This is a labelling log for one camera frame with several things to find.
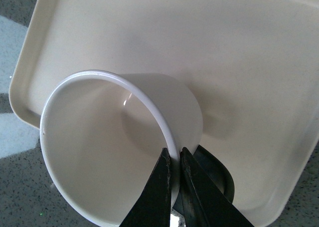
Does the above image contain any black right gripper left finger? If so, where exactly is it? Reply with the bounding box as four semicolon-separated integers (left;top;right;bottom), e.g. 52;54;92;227
120;148;172;227

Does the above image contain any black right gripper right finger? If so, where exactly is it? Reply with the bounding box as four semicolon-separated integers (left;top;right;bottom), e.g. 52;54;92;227
180;147;249;227

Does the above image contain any white smiley mug black handle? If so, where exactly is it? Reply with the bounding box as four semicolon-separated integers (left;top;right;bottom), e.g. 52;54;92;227
39;70;235;227

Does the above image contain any cream rectangular plastic tray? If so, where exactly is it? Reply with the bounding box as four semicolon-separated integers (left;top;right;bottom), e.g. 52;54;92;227
9;0;319;227

